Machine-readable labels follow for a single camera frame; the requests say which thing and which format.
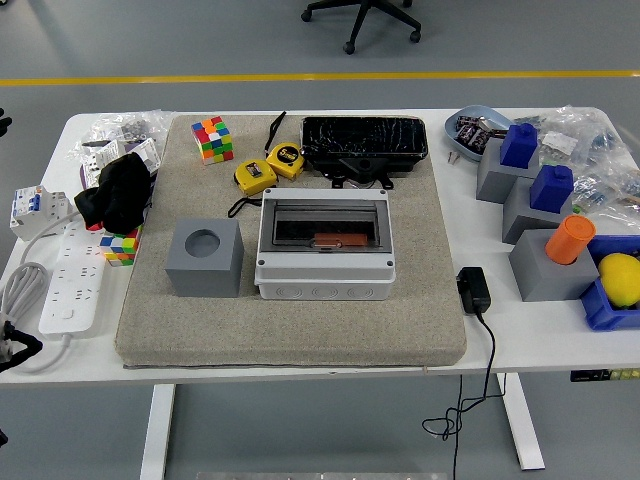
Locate smoky transparent box lid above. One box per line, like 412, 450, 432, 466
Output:
269, 197, 389, 251

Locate orange cylinder battery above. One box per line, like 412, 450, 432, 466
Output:
544, 214, 598, 266
312, 232, 370, 251

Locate grey plastic electrical box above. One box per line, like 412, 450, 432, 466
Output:
253, 187, 397, 301

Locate white circuit breaker blue switches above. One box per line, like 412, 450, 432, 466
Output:
8, 183, 76, 240

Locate clear bag of screws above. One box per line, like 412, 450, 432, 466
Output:
69, 108, 174, 166

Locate black cloth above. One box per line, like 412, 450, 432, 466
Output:
73, 152, 154, 235

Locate white breaker purple label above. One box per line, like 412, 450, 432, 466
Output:
79, 138, 162, 189

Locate multicoloured puzzle cube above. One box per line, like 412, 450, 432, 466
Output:
190, 116, 235, 165
98, 227, 143, 268

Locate white power strip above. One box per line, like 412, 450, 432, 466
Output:
38, 221, 109, 337

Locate grey block with round hole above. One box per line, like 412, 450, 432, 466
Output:
508, 228, 601, 303
164, 217, 245, 299

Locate yellow tape measure black label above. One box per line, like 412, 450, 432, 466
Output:
228, 158, 279, 219

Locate yellow tape measure printed five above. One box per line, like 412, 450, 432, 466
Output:
263, 110, 306, 179

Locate white table leg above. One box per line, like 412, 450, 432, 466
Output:
139, 383, 177, 480
496, 372, 546, 472

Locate grey-brown table mat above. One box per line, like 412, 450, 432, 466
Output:
114, 113, 469, 371

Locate black textured tray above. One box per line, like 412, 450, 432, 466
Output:
299, 116, 430, 174

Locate black office chair base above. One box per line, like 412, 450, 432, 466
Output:
299, 0, 423, 56

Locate pale blue dish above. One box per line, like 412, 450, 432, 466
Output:
443, 104, 515, 162

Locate silver wrapped packet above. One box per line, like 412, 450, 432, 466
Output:
477, 116, 509, 136

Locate grey holder block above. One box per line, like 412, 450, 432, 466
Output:
501, 175, 575, 246
475, 137, 542, 205

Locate black power adapter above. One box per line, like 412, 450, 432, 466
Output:
455, 266, 493, 317

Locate blue plastic block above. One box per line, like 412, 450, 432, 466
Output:
499, 122, 539, 169
528, 164, 575, 214

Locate small white parts bag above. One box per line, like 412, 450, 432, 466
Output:
541, 130, 576, 155

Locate clear bag of parts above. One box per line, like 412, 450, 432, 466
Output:
569, 167, 640, 214
513, 103, 632, 169

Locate blue plastic bin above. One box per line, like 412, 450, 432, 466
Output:
579, 234, 640, 333

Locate black desk control panel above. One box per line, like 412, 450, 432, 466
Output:
569, 368, 640, 384

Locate yellow lemon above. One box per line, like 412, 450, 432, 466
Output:
597, 252, 640, 309

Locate black adapter cord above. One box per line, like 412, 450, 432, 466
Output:
422, 310, 510, 480

